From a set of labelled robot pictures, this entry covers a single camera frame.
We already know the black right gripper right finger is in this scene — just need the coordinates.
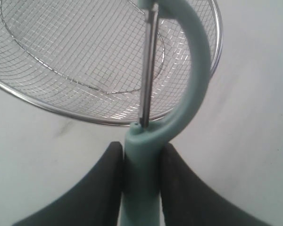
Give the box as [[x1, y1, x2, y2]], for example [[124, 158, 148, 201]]
[[159, 143, 267, 226]]

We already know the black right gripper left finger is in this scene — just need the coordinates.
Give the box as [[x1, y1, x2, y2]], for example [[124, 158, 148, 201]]
[[15, 142, 124, 226]]

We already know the oval wire mesh basket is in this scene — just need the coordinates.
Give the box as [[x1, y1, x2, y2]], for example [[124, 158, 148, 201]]
[[0, 0, 223, 126]]

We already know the teal handled peeler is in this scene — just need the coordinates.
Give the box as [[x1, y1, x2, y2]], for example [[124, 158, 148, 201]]
[[120, 0, 211, 226]]

